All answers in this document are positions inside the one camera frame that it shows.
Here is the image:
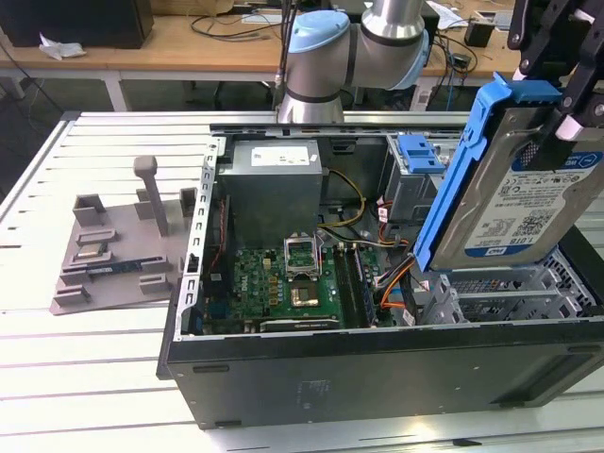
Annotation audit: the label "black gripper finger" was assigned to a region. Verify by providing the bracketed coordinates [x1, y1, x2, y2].
[507, 0, 575, 82]
[535, 13, 604, 169]

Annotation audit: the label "hard disk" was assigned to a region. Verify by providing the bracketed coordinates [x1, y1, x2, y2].
[410, 71, 604, 273]

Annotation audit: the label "grey disk bay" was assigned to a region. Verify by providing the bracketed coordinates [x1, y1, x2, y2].
[422, 266, 598, 327]

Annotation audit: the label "small black box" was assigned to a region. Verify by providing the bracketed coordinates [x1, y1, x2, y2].
[464, 21, 495, 47]

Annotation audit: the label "white paper sheets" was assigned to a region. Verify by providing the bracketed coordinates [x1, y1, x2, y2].
[427, 0, 466, 32]

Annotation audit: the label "black tower case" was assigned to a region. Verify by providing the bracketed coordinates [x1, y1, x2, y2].
[427, 8, 442, 67]

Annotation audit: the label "blue plastic bay latch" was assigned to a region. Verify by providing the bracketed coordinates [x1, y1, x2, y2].
[397, 134, 448, 175]

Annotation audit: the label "grey optical drive cage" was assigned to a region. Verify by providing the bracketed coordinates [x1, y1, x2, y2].
[381, 133, 461, 227]

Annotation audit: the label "installed RAM stick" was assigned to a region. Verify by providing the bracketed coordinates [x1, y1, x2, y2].
[351, 244, 379, 327]

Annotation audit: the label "metal locking lever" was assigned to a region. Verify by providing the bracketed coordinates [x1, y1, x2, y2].
[316, 233, 327, 284]

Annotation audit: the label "black RAM slot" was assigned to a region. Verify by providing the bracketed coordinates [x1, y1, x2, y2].
[332, 243, 360, 330]

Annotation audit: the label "grey power supply unit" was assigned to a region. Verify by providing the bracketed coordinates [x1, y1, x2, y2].
[216, 139, 325, 249]

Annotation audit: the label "metal socket cover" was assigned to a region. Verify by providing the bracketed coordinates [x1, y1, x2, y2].
[281, 234, 325, 282]

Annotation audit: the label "CPU socket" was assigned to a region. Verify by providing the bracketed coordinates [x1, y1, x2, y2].
[288, 281, 322, 309]

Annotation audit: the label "black PC case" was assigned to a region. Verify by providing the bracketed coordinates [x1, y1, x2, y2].
[155, 110, 604, 430]

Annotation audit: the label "graphics card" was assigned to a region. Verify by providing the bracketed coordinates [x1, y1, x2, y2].
[259, 316, 342, 332]

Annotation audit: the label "wooden workbench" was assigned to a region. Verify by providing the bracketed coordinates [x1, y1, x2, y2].
[0, 11, 604, 112]

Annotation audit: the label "green motherboard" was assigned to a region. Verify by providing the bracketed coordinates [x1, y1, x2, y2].
[202, 243, 395, 331]

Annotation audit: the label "large black box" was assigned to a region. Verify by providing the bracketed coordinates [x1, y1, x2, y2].
[0, 0, 155, 50]

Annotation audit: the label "crumpled white paper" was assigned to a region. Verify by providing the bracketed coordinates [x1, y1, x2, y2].
[38, 32, 89, 61]

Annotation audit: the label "grey parts rack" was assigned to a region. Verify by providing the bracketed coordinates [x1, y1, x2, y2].
[49, 155, 199, 316]

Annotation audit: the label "blue hanging cable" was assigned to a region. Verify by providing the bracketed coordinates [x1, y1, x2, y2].
[446, 60, 461, 112]

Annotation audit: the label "yellow wire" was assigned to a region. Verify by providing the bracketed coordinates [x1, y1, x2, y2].
[324, 168, 368, 228]

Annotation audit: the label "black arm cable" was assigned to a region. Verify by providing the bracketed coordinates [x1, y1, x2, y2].
[275, 0, 298, 103]

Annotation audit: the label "orange and grey wire bundle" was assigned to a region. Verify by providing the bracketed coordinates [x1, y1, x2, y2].
[375, 254, 416, 312]

